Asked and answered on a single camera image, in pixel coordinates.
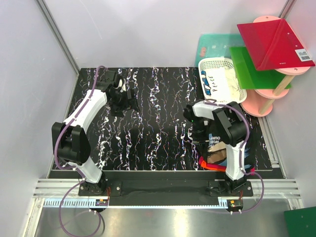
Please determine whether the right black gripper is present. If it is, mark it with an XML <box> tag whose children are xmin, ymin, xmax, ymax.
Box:
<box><xmin>192</xmin><ymin>117</ymin><xmax>210</xmax><ymax>155</ymax></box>

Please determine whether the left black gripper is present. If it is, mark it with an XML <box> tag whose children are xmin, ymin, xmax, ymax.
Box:
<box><xmin>109</xmin><ymin>88</ymin><xmax>140</xmax><ymax>118</ymax></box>

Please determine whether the orange t shirt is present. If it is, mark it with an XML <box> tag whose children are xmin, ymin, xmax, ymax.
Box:
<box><xmin>200</xmin><ymin>161</ymin><xmax>226</xmax><ymax>172</ymax></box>

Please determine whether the white plastic laundry basket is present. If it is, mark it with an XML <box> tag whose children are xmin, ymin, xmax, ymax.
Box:
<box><xmin>198</xmin><ymin>57</ymin><xmax>247</xmax><ymax>104</ymax></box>

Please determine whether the black t shirt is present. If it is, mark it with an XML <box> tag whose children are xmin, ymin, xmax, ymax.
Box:
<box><xmin>200</xmin><ymin>124</ymin><xmax>256</xmax><ymax>165</ymax></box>

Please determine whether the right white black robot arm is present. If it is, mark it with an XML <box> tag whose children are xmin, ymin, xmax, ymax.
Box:
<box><xmin>183</xmin><ymin>100</ymin><xmax>250</xmax><ymax>196</ymax></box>

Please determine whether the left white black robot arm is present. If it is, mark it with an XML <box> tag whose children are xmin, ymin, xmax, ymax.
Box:
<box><xmin>51</xmin><ymin>71</ymin><xmax>140</xmax><ymax>196</ymax></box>

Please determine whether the pink wooden shelf stand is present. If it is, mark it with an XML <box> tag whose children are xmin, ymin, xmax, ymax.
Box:
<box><xmin>242</xmin><ymin>16</ymin><xmax>311</xmax><ymax>117</ymax></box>

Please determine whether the green plastic sheet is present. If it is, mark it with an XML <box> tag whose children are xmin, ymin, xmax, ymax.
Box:
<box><xmin>230</xmin><ymin>47</ymin><xmax>285</xmax><ymax>89</ymax></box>

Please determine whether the teal plastic board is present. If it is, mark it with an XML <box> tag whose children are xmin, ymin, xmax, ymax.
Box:
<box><xmin>195</xmin><ymin>34</ymin><xmax>245</xmax><ymax>67</ymax></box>

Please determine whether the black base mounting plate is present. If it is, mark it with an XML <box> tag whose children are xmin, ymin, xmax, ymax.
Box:
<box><xmin>78</xmin><ymin>170</ymin><xmax>254</xmax><ymax>207</ymax></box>

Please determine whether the red plastic sheet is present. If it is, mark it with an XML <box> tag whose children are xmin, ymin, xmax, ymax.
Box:
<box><xmin>237</xmin><ymin>16</ymin><xmax>315</xmax><ymax>71</ymax></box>

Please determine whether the dark green board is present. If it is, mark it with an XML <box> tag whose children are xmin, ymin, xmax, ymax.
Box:
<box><xmin>284</xmin><ymin>207</ymin><xmax>316</xmax><ymax>237</ymax></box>

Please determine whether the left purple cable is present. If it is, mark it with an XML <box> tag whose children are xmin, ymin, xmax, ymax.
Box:
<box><xmin>54</xmin><ymin>65</ymin><xmax>108</xmax><ymax>237</ymax></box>

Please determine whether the purple cable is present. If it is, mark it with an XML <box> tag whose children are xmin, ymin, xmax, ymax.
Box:
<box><xmin>204</xmin><ymin>98</ymin><xmax>266</xmax><ymax>215</ymax></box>
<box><xmin>54</xmin><ymin>65</ymin><xmax>108</xmax><ymax>237</ymax></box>

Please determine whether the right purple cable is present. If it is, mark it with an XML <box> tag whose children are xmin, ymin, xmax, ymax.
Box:
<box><xmin>204</xmin><ymin>98</ymin><xmax>266</xmax><ymax>215</ymax></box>

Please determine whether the aluminium frame rail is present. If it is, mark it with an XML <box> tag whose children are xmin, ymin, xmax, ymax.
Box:
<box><xmin>33</xmin><ymin>179</ymin><xmax>303</xmax><ymax>208</ymax></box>

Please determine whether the left corner aluminium post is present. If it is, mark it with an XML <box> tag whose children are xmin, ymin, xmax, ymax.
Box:
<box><xmin>36</xmin><ymin>0</ymin><xmax>81</xmax><ymax>75</ymax></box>

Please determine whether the corner aluminium post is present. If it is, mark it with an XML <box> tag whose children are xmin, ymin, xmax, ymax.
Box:
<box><xmin>278</xmin><ymin>0</ymin><xmax>296</xmax><ymax>19</ymax></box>
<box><xmin>36</xmin><ymin>0</ymin><xmax>81</xmax><ymax>75</ymax></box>

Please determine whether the right corner aluminium post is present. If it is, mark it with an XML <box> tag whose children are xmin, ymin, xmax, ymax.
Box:
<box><xmin>278</xmin><ymin>0</ymin><xmax>296</xmax><ymax>19</ymax></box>

